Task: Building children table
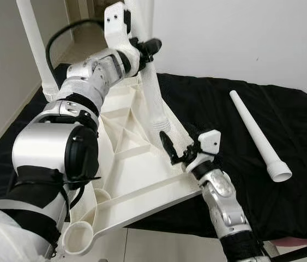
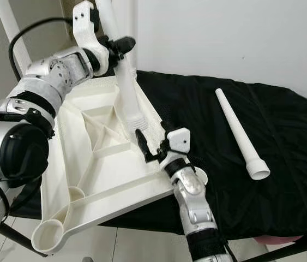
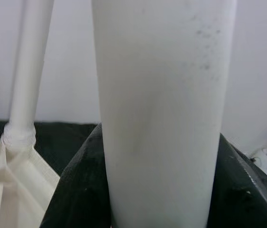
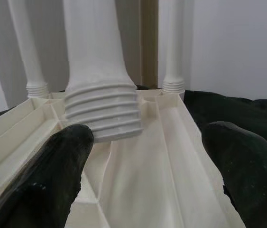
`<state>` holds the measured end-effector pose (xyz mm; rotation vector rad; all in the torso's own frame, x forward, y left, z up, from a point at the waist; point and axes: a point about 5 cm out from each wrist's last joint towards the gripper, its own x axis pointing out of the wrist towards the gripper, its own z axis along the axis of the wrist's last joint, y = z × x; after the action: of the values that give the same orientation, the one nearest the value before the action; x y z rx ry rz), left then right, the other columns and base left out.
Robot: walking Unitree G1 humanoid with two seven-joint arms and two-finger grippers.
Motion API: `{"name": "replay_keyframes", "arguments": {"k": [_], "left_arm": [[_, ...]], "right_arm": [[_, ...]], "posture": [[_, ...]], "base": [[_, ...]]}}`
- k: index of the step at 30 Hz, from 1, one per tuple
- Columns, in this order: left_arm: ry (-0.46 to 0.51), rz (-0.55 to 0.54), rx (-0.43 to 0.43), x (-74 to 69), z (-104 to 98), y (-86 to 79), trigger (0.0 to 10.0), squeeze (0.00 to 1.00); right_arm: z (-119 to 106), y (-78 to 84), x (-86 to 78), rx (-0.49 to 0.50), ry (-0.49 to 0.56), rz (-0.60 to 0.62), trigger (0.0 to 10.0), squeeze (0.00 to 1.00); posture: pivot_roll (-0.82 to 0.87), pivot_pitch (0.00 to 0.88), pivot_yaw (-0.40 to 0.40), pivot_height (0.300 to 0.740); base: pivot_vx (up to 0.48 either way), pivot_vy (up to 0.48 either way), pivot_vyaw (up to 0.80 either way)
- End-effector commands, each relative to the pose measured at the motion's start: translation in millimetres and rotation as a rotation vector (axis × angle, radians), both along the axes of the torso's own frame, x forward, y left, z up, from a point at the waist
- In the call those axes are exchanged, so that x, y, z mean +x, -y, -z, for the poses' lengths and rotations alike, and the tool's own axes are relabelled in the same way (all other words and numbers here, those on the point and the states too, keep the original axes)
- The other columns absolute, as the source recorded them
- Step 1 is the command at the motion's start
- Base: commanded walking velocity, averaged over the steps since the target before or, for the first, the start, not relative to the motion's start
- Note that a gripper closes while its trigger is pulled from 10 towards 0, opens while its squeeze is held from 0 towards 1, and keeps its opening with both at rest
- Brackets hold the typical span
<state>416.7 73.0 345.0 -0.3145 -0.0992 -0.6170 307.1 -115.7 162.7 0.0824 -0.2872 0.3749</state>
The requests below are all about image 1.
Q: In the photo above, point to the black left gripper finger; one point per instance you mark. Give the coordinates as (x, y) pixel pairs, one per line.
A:
(152, 45)

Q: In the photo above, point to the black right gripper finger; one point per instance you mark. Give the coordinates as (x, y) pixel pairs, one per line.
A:
(169, 147)

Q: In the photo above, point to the white plastic table top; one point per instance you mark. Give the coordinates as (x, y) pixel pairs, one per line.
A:
(137, 164)

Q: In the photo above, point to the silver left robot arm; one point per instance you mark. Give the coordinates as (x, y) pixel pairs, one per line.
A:
(49, 147)

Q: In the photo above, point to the black table cloth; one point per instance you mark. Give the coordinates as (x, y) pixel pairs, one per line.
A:
(284, 120)

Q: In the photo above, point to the pink rounded object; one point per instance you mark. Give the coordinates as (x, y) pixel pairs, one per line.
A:
(295, 241)

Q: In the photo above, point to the black metal table leg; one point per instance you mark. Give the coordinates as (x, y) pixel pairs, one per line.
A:
(306, 251)

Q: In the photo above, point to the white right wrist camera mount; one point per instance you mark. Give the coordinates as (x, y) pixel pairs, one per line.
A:
(210, 141)

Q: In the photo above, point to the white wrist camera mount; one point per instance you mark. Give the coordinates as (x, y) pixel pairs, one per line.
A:
(115, 27)
(210, 141)

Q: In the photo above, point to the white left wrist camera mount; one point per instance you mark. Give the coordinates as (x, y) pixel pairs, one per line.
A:
(115, 27)

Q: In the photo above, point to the white door frame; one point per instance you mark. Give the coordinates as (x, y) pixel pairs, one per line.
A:
(82, 8)

